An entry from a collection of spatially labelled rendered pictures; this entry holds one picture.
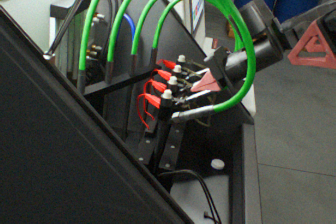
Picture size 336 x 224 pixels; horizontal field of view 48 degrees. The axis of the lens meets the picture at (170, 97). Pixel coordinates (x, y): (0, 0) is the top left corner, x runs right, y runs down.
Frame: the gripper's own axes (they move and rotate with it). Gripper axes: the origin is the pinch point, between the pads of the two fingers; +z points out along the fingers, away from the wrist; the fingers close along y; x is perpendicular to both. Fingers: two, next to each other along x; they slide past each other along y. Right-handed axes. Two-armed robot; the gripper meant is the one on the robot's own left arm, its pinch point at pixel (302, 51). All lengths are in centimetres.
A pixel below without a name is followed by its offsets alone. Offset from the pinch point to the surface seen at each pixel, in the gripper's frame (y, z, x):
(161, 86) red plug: -7.1, 43.5, -6.3
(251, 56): -0.8, 9.2, -2.8
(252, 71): -0.5, 10.3, -0.5
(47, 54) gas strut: 27.8, 14.2, -17.0
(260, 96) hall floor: -235, 218, 49
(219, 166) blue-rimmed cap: -21, 57, 23
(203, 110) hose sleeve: 3.2, 22.0, 1.6
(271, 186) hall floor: -120, 147, 85
